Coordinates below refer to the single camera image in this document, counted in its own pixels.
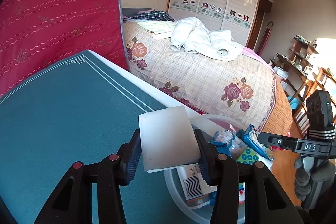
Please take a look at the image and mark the wooden bookshelf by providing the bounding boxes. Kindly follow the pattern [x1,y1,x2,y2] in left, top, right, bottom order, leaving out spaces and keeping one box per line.
[294,67,336,135]

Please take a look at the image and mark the blue packet with picture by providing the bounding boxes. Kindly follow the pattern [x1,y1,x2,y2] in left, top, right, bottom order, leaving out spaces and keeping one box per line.
[243,124,275,160]

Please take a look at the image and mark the pale yellow cloth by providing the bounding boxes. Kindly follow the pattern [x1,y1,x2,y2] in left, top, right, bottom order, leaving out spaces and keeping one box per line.
[138,20,179,39]

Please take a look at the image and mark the dark wooden door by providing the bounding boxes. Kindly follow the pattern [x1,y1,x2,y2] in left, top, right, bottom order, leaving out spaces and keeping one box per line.
[247,0,273,51]

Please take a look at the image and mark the small white box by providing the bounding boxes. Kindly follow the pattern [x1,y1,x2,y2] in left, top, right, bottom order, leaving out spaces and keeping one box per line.
[138,105,201,173]

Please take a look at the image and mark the blue snack bag with picture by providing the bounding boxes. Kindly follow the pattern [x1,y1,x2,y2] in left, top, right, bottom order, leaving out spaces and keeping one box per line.
[210,130,247,159]

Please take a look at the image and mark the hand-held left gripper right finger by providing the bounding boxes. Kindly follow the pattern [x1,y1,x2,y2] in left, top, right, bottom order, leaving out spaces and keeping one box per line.
[194,129,298,224]

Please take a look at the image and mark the pink blanket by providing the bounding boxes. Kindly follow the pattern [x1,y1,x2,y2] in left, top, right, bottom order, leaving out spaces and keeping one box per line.
[241,47,271,65]

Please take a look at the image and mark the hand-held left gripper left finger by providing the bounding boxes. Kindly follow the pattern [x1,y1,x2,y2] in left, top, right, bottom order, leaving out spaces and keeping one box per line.
[34,130,142,224]

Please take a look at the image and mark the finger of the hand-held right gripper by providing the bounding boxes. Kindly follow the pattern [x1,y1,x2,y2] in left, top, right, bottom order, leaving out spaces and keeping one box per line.
[257,132,300,152]

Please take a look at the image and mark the white padded jacket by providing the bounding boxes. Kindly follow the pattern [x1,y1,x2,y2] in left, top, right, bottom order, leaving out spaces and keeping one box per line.
[171,17,244,61]

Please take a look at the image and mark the dark wooden desk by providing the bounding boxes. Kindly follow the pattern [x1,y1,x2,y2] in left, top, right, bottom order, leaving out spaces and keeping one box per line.
[270,53,315,109]

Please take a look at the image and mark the bed with floral plaid cover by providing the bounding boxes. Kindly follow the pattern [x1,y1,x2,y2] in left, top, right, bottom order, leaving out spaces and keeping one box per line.
[122,7,294,135]

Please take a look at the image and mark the wooden wall shelf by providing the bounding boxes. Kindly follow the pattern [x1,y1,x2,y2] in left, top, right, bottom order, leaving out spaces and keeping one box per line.
[289,35,319,67]

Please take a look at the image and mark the green box with circles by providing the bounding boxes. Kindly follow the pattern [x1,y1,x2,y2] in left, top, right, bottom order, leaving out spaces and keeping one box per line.
[236,148,271,168]

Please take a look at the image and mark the person's right hand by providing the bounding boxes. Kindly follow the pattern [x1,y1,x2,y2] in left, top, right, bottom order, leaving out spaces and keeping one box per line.
[293,156,331,202]

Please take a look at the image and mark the dark plaid pillow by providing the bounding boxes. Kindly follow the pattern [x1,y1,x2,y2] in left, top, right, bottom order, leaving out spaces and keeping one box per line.
[130,11,175,22]

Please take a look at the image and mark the clear plastic bin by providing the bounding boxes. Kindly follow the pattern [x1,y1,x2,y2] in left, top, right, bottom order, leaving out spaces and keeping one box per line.
[164,114,275,223]

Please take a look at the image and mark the black white zigzag box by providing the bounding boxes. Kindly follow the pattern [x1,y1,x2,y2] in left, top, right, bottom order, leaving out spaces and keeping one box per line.
[177,165,218,210]

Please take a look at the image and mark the folded dark umbrella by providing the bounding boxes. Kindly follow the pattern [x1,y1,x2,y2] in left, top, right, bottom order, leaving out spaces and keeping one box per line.
[259,21,274,55]

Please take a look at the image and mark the red quilted mattress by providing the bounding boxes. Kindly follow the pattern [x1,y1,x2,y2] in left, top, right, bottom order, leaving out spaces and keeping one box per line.
[0,0,129,98]

